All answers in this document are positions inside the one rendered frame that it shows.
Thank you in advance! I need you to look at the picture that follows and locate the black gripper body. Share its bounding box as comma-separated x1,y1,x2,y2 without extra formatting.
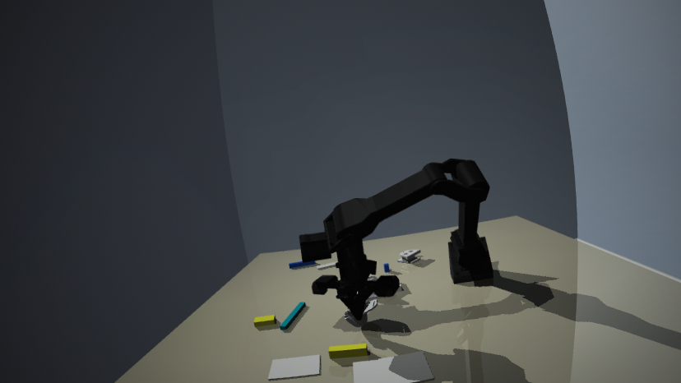
312,254,400,298

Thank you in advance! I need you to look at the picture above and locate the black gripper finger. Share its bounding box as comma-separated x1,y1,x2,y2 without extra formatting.
354,290,373,321
336,289,359,321

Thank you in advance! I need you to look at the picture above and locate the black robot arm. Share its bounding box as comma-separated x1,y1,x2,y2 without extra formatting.
299,159,490,270

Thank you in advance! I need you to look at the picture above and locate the teal rectangular bar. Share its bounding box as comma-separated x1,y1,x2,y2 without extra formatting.
280,302,306,330

